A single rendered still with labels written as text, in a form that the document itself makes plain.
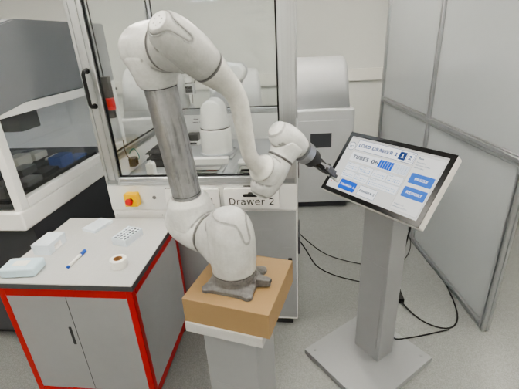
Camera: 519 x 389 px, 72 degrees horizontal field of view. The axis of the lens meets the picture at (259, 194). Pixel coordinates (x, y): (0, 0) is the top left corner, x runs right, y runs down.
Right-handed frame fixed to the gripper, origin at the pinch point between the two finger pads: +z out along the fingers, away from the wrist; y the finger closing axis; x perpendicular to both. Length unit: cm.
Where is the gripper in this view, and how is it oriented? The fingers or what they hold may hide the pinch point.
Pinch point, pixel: (334, 176)
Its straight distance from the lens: 159.9
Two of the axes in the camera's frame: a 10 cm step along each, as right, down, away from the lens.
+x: -4.9, 8.7, -0.2
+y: -5.7, -3.1, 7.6
